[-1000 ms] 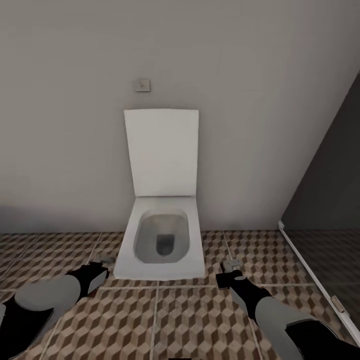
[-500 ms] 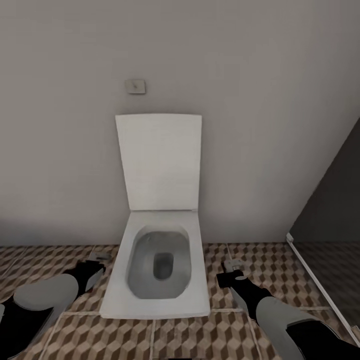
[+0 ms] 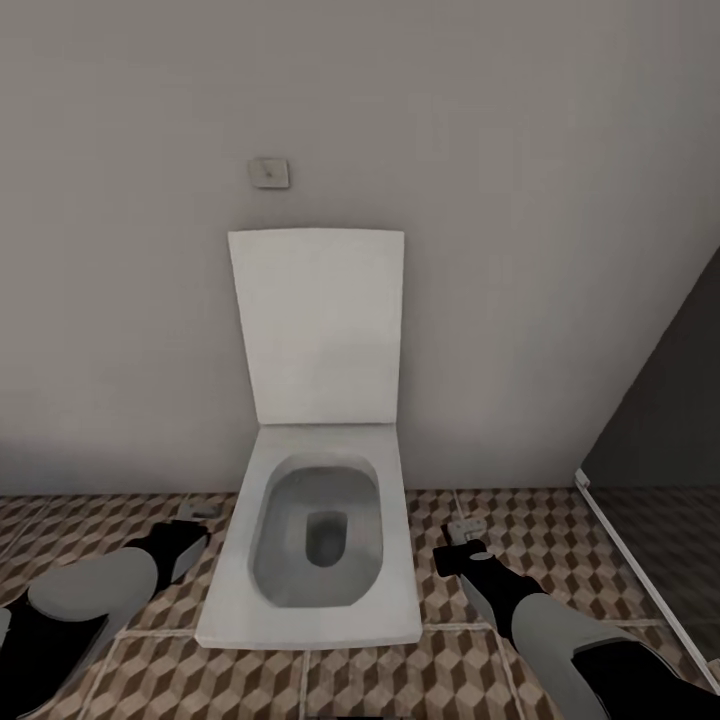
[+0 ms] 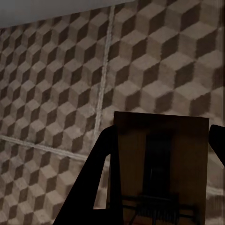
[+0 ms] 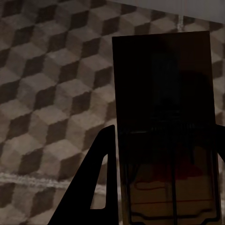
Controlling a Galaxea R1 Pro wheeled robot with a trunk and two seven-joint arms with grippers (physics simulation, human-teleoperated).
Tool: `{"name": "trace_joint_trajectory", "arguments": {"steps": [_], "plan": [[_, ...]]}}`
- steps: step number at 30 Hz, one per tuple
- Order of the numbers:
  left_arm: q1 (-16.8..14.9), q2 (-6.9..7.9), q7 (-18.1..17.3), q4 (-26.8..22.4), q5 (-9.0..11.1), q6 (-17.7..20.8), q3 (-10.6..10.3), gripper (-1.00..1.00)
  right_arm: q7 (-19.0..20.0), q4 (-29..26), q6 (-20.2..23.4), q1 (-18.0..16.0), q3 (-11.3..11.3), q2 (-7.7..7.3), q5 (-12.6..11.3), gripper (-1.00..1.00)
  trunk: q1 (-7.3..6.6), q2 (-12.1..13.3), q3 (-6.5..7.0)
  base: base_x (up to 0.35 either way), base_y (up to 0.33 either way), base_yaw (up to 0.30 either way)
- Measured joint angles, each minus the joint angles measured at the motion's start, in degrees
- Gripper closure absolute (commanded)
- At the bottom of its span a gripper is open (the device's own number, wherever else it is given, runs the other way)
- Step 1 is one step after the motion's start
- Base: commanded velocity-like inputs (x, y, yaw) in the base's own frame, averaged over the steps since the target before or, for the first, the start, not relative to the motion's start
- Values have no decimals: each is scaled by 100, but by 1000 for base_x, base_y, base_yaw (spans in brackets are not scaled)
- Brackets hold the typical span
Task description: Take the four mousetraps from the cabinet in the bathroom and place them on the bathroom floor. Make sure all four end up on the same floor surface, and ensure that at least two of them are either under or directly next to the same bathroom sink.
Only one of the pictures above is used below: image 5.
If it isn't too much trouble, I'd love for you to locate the mousetrap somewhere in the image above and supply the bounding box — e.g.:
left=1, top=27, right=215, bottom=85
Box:
left=112, top=30, right=222, bottom=225

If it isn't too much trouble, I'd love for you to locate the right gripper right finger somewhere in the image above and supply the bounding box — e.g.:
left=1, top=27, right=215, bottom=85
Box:
left=215, top=124, right=225, bottom=162

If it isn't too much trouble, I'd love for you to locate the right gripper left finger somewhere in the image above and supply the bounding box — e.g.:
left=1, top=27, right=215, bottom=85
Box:
left=48, top=125, right=119, bottom=225

